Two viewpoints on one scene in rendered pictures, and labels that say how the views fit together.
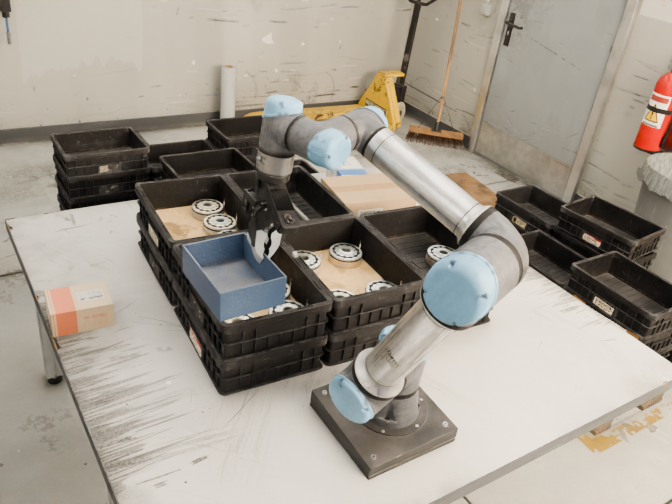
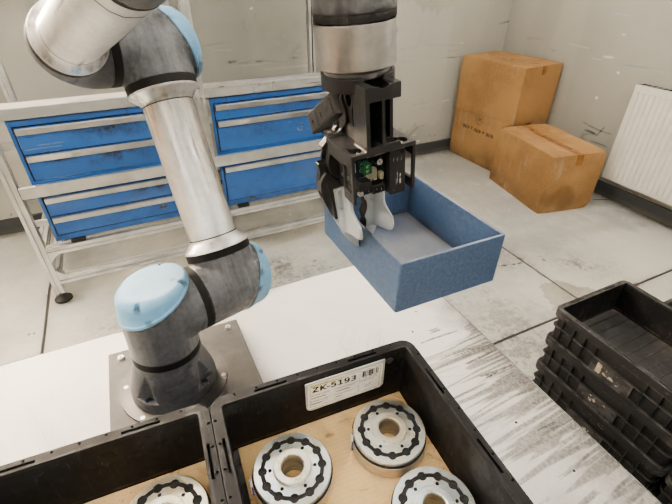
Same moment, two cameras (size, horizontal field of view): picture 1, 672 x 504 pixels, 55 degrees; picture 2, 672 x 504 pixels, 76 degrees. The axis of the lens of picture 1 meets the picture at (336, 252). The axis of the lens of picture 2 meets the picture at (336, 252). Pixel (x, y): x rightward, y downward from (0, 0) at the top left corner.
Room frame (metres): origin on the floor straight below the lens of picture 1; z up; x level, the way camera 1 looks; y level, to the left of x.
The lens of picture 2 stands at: (1.66, 0.21, 1.40)
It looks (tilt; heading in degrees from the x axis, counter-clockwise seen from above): 34 degrees down; 191
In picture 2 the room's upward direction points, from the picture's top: straight up
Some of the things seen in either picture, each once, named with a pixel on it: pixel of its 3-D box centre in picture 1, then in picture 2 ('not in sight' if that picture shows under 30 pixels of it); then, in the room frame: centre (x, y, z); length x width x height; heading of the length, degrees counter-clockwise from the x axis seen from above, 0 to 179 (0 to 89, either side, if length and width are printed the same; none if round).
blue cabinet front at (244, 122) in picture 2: not in sight; (286, 145); (-0.43, -0.46, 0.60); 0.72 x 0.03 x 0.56; 127
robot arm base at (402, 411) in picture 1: (392, 391); (170, 363); (1.19, -0.18, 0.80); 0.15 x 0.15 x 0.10
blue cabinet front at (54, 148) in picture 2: not in sight; (122, 172); (0.05, -1.10, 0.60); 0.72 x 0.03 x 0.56; 127
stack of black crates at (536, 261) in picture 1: (539, 286); not in sight; (2.58, -0.96, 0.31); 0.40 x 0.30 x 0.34; 37
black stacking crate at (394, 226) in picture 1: (427, 255); not in sight; (1.76, -0.28, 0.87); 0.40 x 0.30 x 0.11; 33
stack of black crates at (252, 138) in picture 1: (247, 163); not in sight; (3.38, 0.57, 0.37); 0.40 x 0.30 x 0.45; 127
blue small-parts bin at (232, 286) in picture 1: (233, 274); (404, 233); (1.15, 0.21, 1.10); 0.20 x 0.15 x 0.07; 37
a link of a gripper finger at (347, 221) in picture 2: (268, 240); (352, 223); (1.23, 0.15, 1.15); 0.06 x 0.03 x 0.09; 35
